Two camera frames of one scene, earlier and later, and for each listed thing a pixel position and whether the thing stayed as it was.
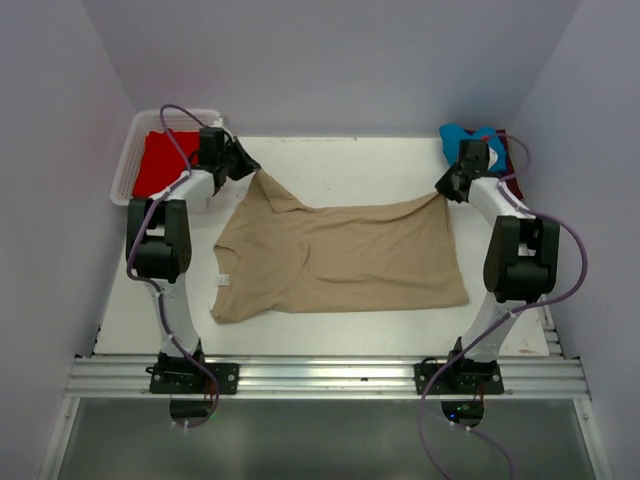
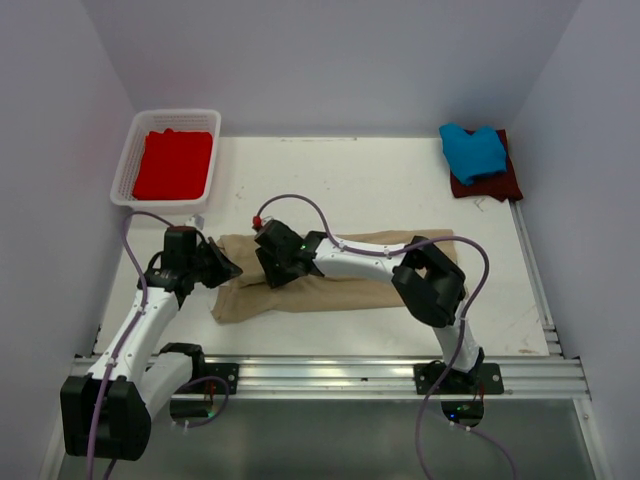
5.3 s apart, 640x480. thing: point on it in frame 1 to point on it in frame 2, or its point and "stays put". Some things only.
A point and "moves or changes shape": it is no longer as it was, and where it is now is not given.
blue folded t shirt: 451,136 stays put
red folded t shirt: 161,163 stays put
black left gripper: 248,165 to 225,269
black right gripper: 442,185 to 274,278
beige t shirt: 284,258 moves or changes shape
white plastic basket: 142,122 stays put
